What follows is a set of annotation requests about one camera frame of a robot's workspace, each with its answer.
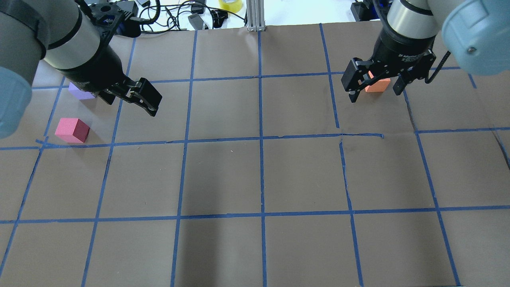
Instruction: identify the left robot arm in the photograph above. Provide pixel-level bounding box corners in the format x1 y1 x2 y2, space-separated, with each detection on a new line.
0 0 162 138

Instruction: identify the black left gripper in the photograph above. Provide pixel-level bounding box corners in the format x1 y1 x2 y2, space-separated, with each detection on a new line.
57 44 163 117

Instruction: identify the aluminium frame post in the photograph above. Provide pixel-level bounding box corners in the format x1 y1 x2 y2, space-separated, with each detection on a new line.
246 0 266 31

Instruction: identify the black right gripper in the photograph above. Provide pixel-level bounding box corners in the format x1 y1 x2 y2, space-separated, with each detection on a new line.
341 28 436 103

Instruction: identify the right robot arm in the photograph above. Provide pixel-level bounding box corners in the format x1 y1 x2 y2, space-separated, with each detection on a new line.
341 0 510 103

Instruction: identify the pink foam block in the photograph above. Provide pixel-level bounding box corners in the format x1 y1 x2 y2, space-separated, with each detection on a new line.
55 118 90 144

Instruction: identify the black cable bundle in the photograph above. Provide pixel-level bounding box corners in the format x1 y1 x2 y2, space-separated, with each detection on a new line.
135 0 247 34

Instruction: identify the yellow tape roll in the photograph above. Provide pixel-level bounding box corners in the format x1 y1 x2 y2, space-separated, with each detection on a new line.
218 0 243 13

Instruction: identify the grey power adapter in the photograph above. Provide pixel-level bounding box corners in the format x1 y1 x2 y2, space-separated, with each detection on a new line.
188 13 209 30

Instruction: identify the purple foam block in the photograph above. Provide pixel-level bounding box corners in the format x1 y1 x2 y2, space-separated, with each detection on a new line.
69 83 96 100

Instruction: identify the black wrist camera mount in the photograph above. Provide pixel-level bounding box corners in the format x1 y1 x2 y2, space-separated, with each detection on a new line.
75 0 143 41

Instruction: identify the orange foam block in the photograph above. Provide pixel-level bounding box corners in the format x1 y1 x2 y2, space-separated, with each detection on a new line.
365 78 390 92

